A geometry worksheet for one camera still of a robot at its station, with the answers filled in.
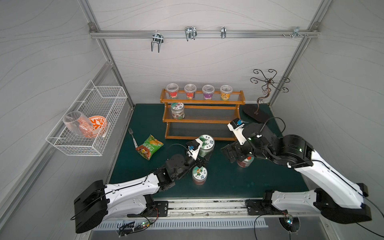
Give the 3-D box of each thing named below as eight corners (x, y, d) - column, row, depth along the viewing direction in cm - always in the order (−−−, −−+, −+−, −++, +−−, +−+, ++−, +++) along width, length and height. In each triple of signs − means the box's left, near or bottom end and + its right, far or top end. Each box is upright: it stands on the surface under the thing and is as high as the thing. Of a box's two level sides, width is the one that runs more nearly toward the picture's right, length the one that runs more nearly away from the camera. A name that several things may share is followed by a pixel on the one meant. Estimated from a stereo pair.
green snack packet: (135, 151, 94) (134, 149, 92) (151, 136, 101) (150, 134, 99) (147, 161, 90) (146, 159, 88) (163, 144, 97) (163, 142, 95)
